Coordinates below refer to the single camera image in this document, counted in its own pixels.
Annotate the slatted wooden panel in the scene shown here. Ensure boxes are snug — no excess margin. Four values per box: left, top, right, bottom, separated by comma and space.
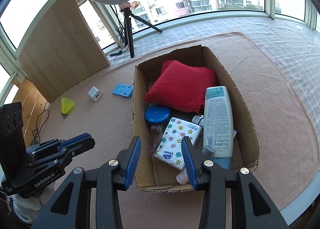
13, 78, 47, 147

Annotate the tripod cable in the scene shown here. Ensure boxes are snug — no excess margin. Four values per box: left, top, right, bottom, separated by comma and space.
109, 4, 130, 56

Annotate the left hand white glove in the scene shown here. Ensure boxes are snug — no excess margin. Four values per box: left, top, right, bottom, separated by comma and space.
9, 183, 55, 228

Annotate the black tripod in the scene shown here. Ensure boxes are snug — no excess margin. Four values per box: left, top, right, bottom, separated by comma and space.
121, 3, 163, 59

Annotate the black power strip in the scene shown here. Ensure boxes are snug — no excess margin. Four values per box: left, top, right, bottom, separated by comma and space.
109, 50, 123, 57

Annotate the cardboard box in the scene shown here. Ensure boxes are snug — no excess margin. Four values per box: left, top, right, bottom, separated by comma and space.
132, 45, 260, 193

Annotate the black camera box left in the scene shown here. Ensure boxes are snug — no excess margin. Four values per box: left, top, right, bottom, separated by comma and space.
1, 102, 26, 175

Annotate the yellow shuttlecock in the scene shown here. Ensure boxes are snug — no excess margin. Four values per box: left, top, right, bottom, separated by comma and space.
61, 97, 75, 117

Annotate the patterned tissue pack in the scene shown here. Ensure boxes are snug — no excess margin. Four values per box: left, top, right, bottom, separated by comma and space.
153, 117, 202, 170

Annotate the red cushion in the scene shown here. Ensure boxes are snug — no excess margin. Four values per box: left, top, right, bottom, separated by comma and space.
144, 60, 217, 113

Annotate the pink cosmetic tube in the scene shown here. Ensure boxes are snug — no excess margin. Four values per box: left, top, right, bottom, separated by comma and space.
176, 168, 189, 185

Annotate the wooden board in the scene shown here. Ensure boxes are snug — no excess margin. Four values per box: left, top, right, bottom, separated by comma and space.
16, 0, 110, 102

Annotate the black cable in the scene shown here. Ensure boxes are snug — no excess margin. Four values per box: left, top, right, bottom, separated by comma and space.
31, 109, 50, 145

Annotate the patterned silver tube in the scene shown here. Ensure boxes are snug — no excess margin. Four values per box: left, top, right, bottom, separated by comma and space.
191, 114, 204, 128

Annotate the blue phone stand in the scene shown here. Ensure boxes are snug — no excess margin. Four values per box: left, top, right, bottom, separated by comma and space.
112, 83, 134, 98

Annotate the dark hair band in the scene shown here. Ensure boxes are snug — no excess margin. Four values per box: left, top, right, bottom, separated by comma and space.
149, 125, 163, 156

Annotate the blue round tape measure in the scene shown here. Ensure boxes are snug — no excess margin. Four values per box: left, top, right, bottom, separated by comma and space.
144, 104, 171, 126

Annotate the white power adapter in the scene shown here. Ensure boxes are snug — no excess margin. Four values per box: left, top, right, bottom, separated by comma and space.
88, 86, 102, 102

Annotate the white lotion bottle blue cap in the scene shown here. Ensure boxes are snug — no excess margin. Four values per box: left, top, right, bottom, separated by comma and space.
203, 86, 234, 169

